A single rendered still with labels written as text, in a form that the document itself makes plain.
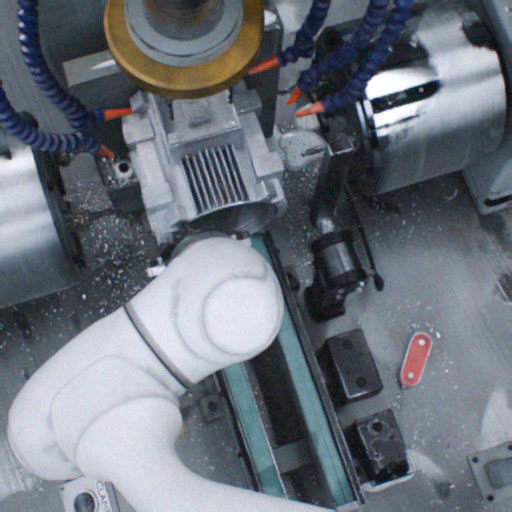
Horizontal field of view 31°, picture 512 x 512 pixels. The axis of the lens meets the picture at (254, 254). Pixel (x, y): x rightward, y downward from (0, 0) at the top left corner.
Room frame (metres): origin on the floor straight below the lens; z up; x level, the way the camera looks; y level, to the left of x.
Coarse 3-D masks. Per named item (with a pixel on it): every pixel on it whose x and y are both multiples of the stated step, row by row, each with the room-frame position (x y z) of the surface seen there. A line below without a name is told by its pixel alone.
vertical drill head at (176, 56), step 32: (128, 0) 0.56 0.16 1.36; (160, 0) 0.52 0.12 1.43; (192, 0) 0.52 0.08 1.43; (224, 0) 0.56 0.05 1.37; (256, 0) 0.59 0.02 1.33; (128, 32) 0.54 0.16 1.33; (160, 32) 0.52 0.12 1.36; (192, 32) 0.52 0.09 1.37; (224, 32) 0.53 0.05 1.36; (256, 32) 0.55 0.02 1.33; (128, 64) 0.50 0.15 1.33; (160, 64) 0.50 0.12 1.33; (192, 64) 0.50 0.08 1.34; (224, 64) 0.51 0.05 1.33; (160, 96) 0.47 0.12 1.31; (192, 96) 0.47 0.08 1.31
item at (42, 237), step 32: (0, 128) 0.49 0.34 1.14; (0, 160) 0.44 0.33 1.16; (32, 160) 0.44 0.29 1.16; (64, 160) 0.49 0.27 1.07; (0, 192) 0.40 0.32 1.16; (32, 192) 0.40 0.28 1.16; (64, 192) 0.47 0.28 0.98; (0, 224) 0.36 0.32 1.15; (32, 224) 0.37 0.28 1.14; (64, 224) 0.39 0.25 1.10; (0, 256) 0.33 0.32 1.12; (32, 256) 0.33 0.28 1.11; (64, 256) 0.34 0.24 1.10; (0, 288) 0.30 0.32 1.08; (32, 288) 0.31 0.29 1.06; (64, 288) 0.32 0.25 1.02
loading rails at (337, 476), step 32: (288, 288) 0.37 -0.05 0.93; (288, 320) 0.33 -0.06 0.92; (288, 352) 0.28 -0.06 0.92; (224, 384) 0.22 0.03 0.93; (288, 384) 0.24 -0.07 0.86; (320, 384) 0.23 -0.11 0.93; (224, 416) 0.19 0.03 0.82; (256, 416) 0.18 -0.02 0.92; (320, 416) 0.19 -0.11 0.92; (256, 448) 0.14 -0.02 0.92; (288, 448) 0.15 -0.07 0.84; (320, 448) 0.14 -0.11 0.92; (256, 480) 0.09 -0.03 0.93; (320, 480) 0.11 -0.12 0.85; (352, 480) 0.10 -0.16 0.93
